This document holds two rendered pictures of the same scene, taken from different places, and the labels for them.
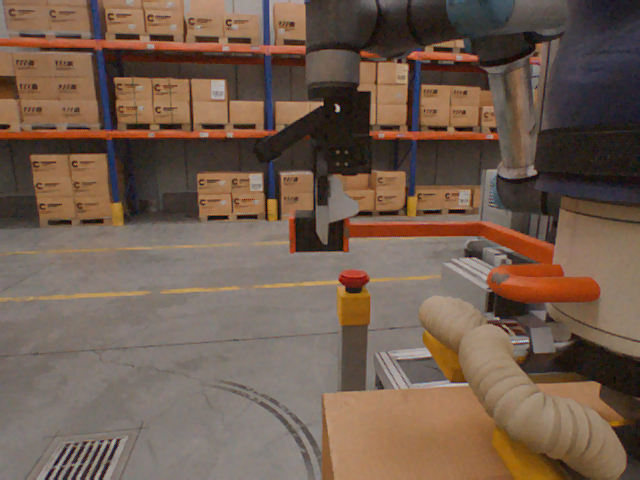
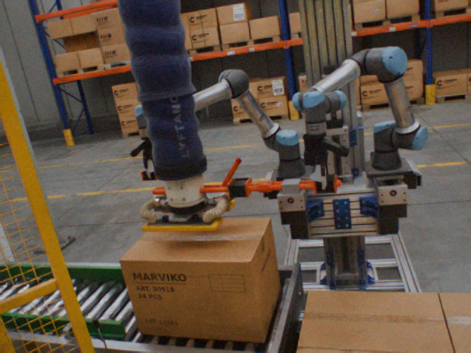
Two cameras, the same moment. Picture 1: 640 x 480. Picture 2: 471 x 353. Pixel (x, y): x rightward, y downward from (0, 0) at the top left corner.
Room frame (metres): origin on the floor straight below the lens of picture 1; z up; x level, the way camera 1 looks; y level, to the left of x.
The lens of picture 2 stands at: (-1.12, -1.20, 1.77)
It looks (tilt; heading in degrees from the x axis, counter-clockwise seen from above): 18 degrees down; 23
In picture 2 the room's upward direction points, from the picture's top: 9 degrees counter-clockwise
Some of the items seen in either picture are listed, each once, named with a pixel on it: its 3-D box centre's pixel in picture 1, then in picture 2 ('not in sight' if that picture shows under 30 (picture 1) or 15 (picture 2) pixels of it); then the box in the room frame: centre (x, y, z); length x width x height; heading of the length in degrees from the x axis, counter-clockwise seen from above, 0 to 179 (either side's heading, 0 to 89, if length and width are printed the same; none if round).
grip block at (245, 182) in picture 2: not in sight; (240, 187); (0.36, -0.56, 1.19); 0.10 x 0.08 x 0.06; 4
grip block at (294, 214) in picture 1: (317, 230); (152, 173); (0.58, 0.01, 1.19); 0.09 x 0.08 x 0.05; 4
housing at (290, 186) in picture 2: not in sight; (291, 186); (0.38, -0.77, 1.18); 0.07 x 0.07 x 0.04; 4
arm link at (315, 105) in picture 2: not in sight; (315, 107); (0.39, -0.89, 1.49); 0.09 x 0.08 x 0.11; 149
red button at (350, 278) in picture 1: (353, 281); not in sight; (0.84, -0.07, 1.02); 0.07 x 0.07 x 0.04
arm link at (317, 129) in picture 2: not in sight; (315, 128); (0.39, -0.89, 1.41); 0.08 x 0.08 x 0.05
